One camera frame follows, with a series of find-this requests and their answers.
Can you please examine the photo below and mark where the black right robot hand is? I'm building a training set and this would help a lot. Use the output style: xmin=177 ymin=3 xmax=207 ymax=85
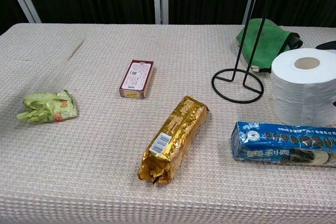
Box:
xmin=315 ymin=40 xmax=336 ymax=108

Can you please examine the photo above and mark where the white toilet paper roll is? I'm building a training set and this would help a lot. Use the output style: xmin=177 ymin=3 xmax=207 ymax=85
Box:
xmin=270 ymin=48 xmax=336 ymax=127

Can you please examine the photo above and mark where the green microfibre cloth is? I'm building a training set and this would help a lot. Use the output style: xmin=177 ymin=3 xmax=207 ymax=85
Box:
xmin=235 ymin=18 xmax=293 ymax=74

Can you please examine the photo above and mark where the blue Oreo cookie box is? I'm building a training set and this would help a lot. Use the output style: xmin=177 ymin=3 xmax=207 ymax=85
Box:
xmin=230 ymin=121 xmax=336 ymax=168

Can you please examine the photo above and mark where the gold foil biscuit packet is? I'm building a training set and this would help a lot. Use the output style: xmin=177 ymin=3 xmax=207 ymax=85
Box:
xmin=137 ymin=95 xmax=210 ymax=185

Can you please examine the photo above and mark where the red and white carton box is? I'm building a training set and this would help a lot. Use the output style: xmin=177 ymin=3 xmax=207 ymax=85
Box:
xmin=119 ymin=59 xmax=155 ymax=100

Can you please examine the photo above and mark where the beige woven tablecloth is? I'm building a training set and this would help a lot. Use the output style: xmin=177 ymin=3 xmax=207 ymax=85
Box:
xmin=0 ymin=23 xmax=336 ymax=224

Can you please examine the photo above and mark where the crumpled green snack bag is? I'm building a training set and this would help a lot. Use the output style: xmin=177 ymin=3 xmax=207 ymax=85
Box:
xmin=16 ymin=90 xmax=79 ymax=124

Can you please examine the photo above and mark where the black rolled strap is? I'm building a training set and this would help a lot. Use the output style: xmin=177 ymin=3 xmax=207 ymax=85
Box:
xmin=284 ymin=32 xmax=304 ymax=52

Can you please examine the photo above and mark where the black wire paper roll holder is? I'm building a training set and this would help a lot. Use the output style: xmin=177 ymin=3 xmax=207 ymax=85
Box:
xmin=211 ymin=0 xmax=275 ymax=104

